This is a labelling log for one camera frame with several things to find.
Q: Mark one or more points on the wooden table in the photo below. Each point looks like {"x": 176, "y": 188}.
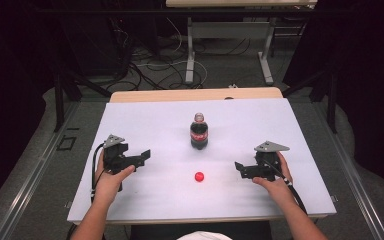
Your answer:
{"x": 180, "y": 94}

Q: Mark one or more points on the white table mat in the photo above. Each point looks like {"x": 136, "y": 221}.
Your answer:
{"x": 186, "y": 196}

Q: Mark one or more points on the metal floor rail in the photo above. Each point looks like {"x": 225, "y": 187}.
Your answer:
{"x": 356, "y": 186}
{"x": 26, "y": 186}

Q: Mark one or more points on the person's right hand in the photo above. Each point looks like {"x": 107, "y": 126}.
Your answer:
{"x": 275, "y": 190}

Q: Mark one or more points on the red bottle cap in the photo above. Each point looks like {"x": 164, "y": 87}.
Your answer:
{"x": 199, "y": 176}

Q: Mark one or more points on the person's white clothing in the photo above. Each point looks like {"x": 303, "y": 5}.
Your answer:
{"x": 205, "y": 236}

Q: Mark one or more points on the black metal stand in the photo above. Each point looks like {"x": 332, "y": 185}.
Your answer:
{"x": 331, "y": 100}
{"x": 59, "y": 100}

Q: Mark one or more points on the person's left hand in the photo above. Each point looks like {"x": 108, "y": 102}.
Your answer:
{"x": 110, "y": 186}

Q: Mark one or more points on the small metal table bracket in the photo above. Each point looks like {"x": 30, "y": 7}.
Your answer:
{"x": 334, "y": 199}
{"x": 68, "y": 204}

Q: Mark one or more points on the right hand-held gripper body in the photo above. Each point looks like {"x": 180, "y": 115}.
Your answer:
{"x": 266, "y": 163}

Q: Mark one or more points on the dark cola bottle red label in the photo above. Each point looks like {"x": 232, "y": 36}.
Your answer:
{"x": 199, "y": 135}

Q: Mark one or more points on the white-framed desk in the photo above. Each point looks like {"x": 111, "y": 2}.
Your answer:
{"x": 230, "y": 30}

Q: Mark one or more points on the dark curtain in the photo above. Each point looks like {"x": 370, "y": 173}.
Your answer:
{"x": 10, "y": 83}
{"x": 373, "y": 83}

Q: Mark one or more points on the dark table grommet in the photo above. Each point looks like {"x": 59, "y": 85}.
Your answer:
{"x": 229, "y": 98}

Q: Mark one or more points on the black floor socket frame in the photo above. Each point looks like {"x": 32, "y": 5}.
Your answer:
{"x": 60, "y": 144}

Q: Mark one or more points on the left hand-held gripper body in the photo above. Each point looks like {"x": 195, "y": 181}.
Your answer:
{"x": 115, "y": 155}

